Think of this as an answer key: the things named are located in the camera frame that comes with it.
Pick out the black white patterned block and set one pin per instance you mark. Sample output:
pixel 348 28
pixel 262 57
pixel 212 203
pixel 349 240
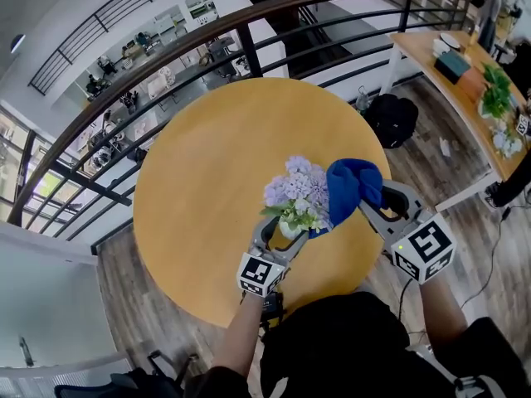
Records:
pixel 523 124

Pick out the white cup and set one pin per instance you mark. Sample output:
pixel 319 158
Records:
pixel 440 47

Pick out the white paper scrap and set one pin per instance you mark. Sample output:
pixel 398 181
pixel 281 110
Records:
pixel 445 147

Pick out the orange box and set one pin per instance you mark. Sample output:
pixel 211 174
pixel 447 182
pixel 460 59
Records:
pixel 473 83

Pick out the black backpack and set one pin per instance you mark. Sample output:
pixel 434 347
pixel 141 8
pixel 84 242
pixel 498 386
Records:
pixel 394 118

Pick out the white vase with purple flowers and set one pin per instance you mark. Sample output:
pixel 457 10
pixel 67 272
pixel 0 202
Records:
pixel 298 185

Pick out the person's black shirt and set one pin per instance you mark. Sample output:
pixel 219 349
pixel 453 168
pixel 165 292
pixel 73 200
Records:
pixel 332 346

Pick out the green potted plant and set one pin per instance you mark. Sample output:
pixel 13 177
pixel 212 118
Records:
pixel 495 93

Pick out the black mesh office chair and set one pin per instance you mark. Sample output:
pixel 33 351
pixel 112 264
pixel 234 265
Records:
pixel 124 384

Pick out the white ribbed vase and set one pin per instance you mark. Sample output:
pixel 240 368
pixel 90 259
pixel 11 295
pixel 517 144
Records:
pixel 288 230

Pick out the small black screen device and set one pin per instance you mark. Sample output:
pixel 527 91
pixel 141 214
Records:
pixel 271 305

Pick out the coat rack with grey coat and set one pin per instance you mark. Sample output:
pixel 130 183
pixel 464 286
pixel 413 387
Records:
pixel 487 15

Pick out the yellow bottle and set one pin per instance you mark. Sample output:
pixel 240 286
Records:
pixel 471 42

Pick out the dome pendant lamp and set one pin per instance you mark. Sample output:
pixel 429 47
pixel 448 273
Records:
pixel 17 43

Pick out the person's right forearm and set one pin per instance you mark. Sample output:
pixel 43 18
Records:
pixel 444 313

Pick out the blue cloth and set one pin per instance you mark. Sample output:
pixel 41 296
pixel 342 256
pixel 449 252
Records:
pixel 344 189

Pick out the person's left forearm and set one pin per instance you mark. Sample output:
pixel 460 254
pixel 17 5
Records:
pixel 240 334

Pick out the wooden desk with white legs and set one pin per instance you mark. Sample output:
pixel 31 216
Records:
pixel 419 46

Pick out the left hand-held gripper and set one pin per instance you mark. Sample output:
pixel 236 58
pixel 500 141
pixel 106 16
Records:
pixel 261 274

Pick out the pale blue flower bouquet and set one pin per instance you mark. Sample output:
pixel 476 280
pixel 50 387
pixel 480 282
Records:
pixel 508 141

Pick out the large window black frame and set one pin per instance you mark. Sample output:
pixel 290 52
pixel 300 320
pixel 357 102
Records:
pixel 8 168

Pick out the white plate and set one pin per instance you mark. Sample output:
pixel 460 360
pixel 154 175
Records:
pixel 450 40

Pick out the dark rectangular box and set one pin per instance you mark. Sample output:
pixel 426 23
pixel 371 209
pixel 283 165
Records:
pixel 452 64

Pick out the clear water bottle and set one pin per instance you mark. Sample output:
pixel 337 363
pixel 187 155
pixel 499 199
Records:
pixel 363 100

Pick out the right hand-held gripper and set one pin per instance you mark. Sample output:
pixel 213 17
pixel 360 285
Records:
pixel 423 247

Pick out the black metal balcony railing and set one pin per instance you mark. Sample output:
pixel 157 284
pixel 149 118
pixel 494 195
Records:
pixel 101 22

